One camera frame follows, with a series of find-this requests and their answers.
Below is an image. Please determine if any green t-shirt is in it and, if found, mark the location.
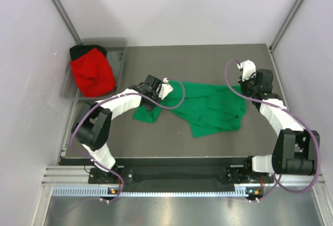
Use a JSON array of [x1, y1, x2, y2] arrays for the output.
[[132, 80, 247, 139]]

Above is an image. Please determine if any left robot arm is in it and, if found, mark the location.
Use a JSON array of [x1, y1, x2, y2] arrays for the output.
[[70, 75, 173, 184]]

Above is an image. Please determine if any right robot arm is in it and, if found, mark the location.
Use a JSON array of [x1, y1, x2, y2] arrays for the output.
[[238, 69, 317, 182]]

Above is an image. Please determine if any grey plastic bin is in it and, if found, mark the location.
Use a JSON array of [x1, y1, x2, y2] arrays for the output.
[[60, 37, 127, 101]]

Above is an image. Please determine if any red t-shirt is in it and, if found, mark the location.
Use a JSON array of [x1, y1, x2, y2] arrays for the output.
[[70, 48, 116, 98]]

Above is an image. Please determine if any black t-shirt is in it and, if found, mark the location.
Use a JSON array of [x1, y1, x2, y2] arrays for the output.
[[69, 45, 107, 61]]

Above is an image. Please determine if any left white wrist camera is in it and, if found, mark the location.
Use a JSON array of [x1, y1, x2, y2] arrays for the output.
[[158, 78, 173, 100]]

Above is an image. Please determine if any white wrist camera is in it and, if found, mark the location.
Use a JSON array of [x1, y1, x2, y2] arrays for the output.
[[237, 60, 257, 82], [158, 78, 173, 100]]

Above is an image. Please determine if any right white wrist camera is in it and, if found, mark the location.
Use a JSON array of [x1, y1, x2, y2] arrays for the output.
[[237, 60, 257, 82]]

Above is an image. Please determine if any left aluminium frame post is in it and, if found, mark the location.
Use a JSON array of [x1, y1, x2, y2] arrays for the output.
[[51, 0, 82, 44]]

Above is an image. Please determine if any aluminium frame post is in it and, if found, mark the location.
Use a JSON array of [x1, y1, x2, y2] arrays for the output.
[[268, 0, 305, 52], [51, 0, 82, 44]]

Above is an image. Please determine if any slotted grey cable duct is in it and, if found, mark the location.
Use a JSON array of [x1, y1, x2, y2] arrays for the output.
[[52, 186, 261, 197]]

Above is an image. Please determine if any right aluminium frame post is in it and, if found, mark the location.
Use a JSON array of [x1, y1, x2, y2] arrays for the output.
[[268, 0, 305, 52]]

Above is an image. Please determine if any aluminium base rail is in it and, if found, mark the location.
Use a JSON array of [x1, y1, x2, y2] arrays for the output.
[[42, 166, 91, 185]]

